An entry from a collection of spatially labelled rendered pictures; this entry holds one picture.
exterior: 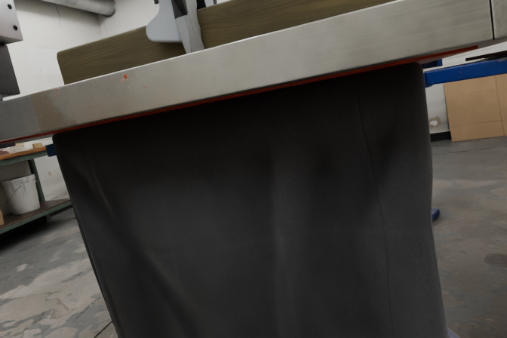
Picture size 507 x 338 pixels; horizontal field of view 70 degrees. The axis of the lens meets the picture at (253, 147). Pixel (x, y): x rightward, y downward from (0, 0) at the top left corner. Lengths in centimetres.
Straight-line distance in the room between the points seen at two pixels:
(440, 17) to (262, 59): 12
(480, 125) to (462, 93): 44
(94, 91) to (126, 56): 12
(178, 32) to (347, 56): 20
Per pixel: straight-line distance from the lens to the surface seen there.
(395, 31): 27
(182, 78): 30
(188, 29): 40
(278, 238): 41
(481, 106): 506
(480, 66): 143
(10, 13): 78
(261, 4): 40
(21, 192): 447
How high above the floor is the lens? 94
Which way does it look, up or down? 7 degrees down
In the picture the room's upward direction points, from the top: 11 degrees counter-clockwise
